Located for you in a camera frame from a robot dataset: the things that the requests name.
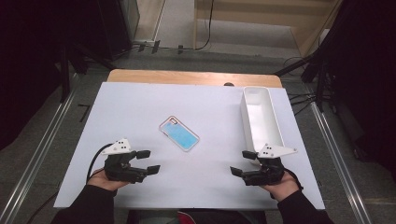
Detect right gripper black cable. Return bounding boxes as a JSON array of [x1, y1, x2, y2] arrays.
[[283, 167, 304, 200]]

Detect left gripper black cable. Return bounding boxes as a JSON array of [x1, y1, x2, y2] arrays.
[[27, 143, 114, 224]]

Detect light wooden shelf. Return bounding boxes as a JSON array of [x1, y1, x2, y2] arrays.
[[193, 0, 344, 59]]

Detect metal floor rail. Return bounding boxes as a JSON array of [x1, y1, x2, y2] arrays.
[[311, 102, 375, 224], [0, 83, 78, 224]]

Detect black floor cables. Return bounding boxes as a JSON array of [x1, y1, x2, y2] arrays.
[[288, 55, 321, 117]]

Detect white table board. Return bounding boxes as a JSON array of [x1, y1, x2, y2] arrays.
[[53, 81, 326, 210]]

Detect black tripod stand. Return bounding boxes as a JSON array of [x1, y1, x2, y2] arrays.
[[274, 46, 331, 113], [59, 40, 116, 104]]

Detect dark cabinet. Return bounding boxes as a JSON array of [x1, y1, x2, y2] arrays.
[[96, 0, 141, 62]]

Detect clear blue phone case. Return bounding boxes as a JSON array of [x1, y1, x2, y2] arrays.
[[158, 115, 201, 153]]

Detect red fabric piece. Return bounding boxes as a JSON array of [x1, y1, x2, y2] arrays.
[[176, 210, 197, 224]]

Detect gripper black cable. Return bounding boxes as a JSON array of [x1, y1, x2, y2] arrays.
[[283, 167, 304, 200], [27, 143, 114, 224]]

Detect dark curtain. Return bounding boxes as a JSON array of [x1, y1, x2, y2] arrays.
[[323, 0, 396, 175], [0, 0, 104, 150]]

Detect black hanging cable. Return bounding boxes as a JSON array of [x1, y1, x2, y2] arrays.
[[194, 0, 216, 51]]

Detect person's right hand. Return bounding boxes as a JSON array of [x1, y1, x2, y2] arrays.
[[260, 171, 302, 203]]

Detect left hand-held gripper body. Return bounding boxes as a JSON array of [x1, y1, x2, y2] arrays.
[[101, 138, 149, 185]]

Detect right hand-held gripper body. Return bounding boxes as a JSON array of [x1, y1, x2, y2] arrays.
[[241, 143, 298, 187]]

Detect person's left hand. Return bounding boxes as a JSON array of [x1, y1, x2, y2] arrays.
[[87, 167, 130, 191]]

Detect white storage box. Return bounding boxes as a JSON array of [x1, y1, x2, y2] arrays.
[[240, 86, 286, 166]]

